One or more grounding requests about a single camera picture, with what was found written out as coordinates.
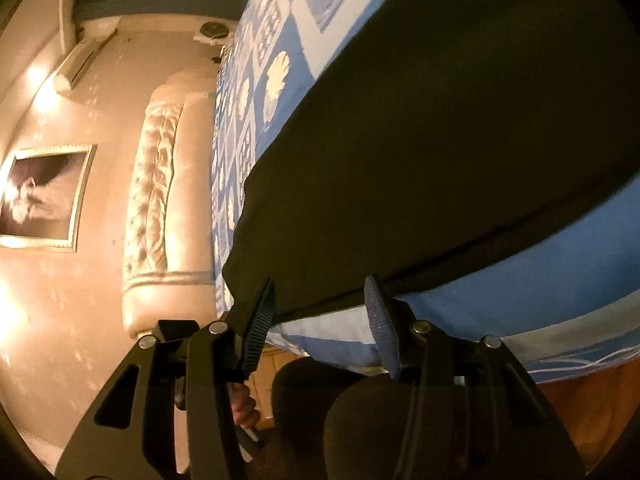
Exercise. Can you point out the person's dark clothed legs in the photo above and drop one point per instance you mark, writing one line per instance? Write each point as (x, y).
(360, 430)

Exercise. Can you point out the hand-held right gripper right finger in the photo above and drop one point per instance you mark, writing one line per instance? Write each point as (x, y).
(380, 325)

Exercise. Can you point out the black pants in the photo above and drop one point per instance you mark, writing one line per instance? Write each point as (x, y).
(425, 135)

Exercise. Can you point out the blue leaf-printed bedsheet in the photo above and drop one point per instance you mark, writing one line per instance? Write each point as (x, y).
(280, 45)

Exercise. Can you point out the white air conditioner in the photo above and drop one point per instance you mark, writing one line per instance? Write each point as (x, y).
(82, 62)

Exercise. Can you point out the orange wooden bed frame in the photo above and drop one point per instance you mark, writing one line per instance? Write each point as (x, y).
(600, 400)

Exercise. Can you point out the framed wall picture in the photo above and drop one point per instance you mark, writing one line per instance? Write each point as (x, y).
(42, 195)

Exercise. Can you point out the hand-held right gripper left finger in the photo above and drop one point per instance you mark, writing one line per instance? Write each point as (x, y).
(257, 322)

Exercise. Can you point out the round dark wall fixture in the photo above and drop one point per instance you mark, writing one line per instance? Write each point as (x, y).
(215, 30)

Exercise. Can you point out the person's left hand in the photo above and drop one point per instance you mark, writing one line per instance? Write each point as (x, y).
(246, 405)

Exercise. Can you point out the cream tufted headboard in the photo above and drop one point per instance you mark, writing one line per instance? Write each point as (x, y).
(165, 200)

